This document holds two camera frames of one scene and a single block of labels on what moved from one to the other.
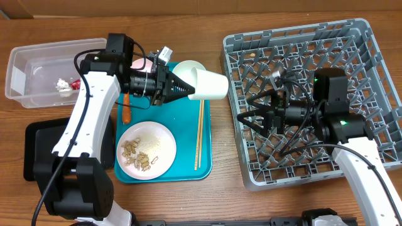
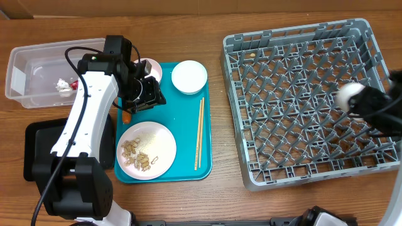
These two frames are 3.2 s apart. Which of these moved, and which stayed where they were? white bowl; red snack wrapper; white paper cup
Moved: white paper cup
Stayed: red snack wrapper; white bowl
